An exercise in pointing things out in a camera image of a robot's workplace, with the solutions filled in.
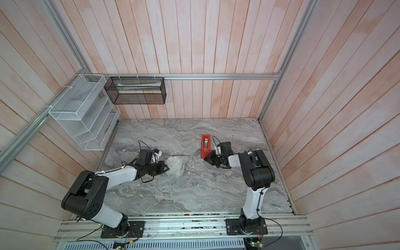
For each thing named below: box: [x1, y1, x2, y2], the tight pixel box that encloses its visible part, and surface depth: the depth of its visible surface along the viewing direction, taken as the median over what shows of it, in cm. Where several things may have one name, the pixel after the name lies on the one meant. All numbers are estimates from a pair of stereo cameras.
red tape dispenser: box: [200, 134, 211, 158], surface depth 100 cm
